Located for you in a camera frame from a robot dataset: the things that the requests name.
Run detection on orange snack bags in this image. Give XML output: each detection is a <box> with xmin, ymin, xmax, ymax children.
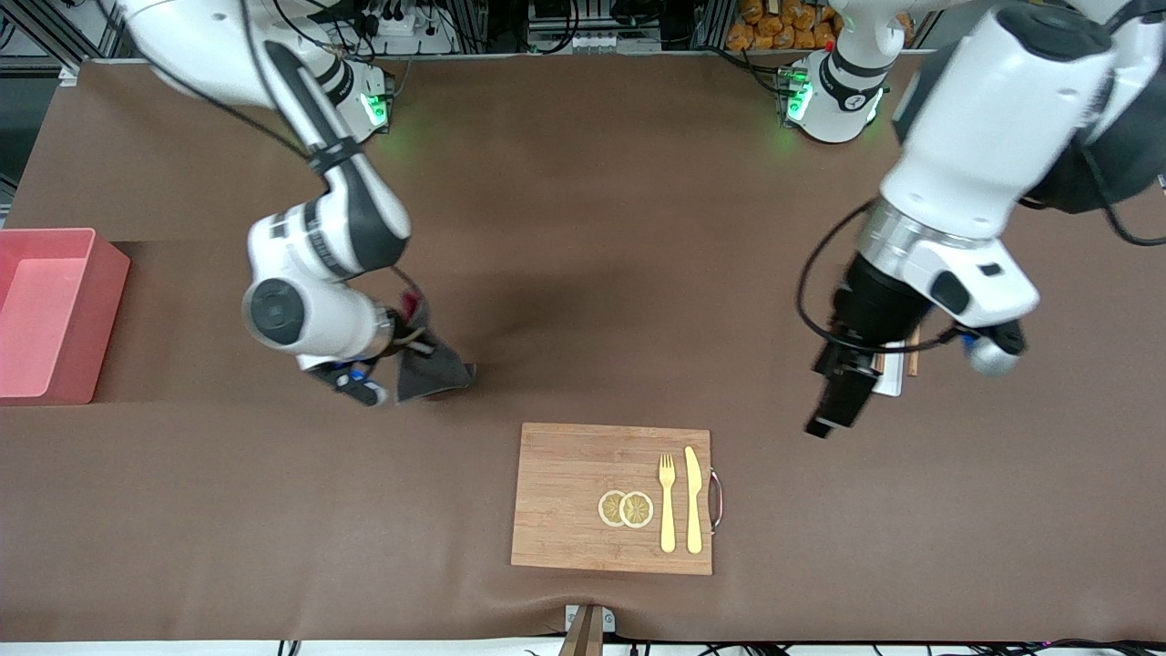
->
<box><xmin>726</xmin><ymin>0</ymin><xmax>839</xmax><ymax>51</ymax></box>

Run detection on yellow knife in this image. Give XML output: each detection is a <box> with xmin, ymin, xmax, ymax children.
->
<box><xmin>684</xmin><ymin>446</ymin><xmax>704</xmax><ymax>555</ymax></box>

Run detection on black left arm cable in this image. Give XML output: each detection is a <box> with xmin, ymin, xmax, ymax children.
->
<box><xmin>797</xmin><ymin>199</ymin><xmax>962</xmax><ymax>356</ymax></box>

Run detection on grey and red cloth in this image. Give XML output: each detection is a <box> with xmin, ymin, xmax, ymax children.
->
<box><xmin>394</xmin><ymin>290</ymin><xmax>478</xmax><ymax>404</ymax></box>

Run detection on yellow fork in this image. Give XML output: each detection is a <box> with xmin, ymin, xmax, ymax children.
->
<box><xmin>658</xmin><ymin>454</ymin><xmax>677</xmax><ymax>554</ymax></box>

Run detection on white power strip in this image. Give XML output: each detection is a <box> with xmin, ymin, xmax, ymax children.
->
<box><xmin>351</xmin><ymin>0</ymin><xmax>456</xmax><ymax>56</ymax></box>

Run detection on wooden cutting board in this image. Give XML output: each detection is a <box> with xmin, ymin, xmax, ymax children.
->
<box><xmin>511</xmin><ymin>423</ymin><xmax>713</xmax><ymax>576</ymax></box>

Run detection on camera stand bracket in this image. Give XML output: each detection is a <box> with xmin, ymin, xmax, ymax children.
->
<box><xmin>557</xmin><ymin>604</ymin><xmax>616</xmax><ymax>656</ymax></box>

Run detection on pink plastic bin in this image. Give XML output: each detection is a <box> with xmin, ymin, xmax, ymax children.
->
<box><xmin>0</xmin><ymin>228</ymin><xmax>131</xmax><ymax>405</ymax></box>

